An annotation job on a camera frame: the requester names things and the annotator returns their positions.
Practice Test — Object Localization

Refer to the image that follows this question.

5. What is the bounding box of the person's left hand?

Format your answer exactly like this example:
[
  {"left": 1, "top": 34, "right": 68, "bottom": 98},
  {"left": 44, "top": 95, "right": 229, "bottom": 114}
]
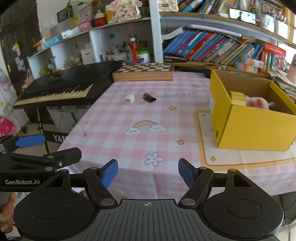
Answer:
[{"left": 1, "top": 193, "right": 16, "bottom": 234}]

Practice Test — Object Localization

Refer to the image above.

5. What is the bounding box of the cream orange-bordered mat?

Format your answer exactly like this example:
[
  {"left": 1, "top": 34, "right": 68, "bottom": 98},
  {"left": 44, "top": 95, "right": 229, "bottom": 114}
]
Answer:
[{"left": 194, "top": 110, "right": 295, "bottom": 170}]

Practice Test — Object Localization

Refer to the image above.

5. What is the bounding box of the yellow cardboard box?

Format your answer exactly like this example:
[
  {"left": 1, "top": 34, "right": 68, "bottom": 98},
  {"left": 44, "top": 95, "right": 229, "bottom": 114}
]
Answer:
[{"left": 209, "top": 70, "right": 295, "bottom": 151}]

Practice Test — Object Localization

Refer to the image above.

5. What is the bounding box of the pink checkered tablecloth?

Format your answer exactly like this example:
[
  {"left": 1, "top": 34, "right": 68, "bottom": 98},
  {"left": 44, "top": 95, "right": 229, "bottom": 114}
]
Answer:
[{"left": 61, "top": 72, "right": 295, "bottom": 199}]

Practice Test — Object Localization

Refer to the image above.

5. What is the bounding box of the black electronic keyboard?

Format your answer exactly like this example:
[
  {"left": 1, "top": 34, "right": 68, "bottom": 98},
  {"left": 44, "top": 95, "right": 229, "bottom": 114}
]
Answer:
[{"left": 13, "top": 61, "right": 122, "bottom": 109}]

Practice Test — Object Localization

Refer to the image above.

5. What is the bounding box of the white charger plug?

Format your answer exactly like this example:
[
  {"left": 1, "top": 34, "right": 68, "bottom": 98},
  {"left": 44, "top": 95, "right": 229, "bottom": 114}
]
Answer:
[{"left": 125, "top": 94, "right": 135, "bottom": 104}]

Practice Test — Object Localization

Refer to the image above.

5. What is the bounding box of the yellow tape roll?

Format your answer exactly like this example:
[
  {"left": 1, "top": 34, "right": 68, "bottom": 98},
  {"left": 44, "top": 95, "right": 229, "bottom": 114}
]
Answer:
[{"left": 228, "top": 91, "right": 246, "bottom": 106}]

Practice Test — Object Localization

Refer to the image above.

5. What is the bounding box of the black binder clip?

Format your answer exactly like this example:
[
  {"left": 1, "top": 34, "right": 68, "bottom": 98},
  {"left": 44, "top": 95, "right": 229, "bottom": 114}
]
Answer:
[{"left": 140, "top": 92, "right": 156, "bottom": 104}]

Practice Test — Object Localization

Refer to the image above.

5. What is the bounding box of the pink plush toy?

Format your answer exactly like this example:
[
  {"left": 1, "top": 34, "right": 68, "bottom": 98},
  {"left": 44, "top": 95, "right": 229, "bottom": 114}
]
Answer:
[{"left": 245, "top": 96, "right": 274, "bottom": 110}]

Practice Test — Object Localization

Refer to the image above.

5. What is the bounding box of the dark wooden tray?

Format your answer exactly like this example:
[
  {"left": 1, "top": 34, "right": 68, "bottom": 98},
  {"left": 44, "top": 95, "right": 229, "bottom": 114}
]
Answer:
[{"left": 203, "top": 63, "right": 231, "bottom": 78}]

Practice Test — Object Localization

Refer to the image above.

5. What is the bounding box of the wooden chess board box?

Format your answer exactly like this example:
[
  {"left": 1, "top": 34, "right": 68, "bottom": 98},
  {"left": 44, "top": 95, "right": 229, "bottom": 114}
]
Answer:
[{"left": 112, "top": 63, "right": 174, "bottom": 82}]

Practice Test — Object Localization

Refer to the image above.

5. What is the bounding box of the white pen holder box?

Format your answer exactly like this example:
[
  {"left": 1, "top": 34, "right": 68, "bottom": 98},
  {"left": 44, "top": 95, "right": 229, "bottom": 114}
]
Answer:
[{"left": 107, "top": 52, "right": 128, "bottom": 61}]

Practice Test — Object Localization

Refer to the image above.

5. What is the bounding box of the black stapler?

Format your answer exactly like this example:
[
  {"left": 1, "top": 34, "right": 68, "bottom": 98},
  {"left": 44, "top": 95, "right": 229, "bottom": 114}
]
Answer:
[{"left": 164, "top": 53, "right": 187, "bottom": 63}]

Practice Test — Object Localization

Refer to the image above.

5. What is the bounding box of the green lid white jar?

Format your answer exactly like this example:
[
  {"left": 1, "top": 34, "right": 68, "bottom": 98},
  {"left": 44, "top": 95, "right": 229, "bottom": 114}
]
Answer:
[{"left": 137, "top": 49, "right": 151, "bottom": 64}]

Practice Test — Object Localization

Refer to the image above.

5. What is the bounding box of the red hanging tassel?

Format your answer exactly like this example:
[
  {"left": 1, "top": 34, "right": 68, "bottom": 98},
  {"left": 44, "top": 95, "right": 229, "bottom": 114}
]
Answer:
[{"left": 130, "top": 37, "right": 137, "bottom": 63}]

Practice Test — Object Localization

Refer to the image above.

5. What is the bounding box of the row of colourful books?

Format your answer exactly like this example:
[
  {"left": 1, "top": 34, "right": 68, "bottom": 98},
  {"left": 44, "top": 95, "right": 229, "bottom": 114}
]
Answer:
[{"left": 163, "top": 29, "right": 286, "bottom": 66}]

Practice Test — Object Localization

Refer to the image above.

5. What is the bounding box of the white bookshelf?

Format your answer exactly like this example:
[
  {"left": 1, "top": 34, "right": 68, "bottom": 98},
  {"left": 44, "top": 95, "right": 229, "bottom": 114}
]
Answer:
[{"left": 27, "top": 1, "right": 295, "bottom": 78}]

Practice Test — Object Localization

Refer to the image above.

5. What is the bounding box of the pink floral doll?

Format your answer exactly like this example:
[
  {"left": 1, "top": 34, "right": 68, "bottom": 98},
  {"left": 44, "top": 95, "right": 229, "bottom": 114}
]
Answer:
[{"left": 110, "top": 0, "right": 142, "bottom": 22}]

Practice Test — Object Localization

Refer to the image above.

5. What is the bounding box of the white quilted handbag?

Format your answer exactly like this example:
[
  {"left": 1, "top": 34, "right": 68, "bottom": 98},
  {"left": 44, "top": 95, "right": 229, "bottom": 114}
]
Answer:
[{"left": 158, "top": 0, "right": 179, "bottom": 12}]

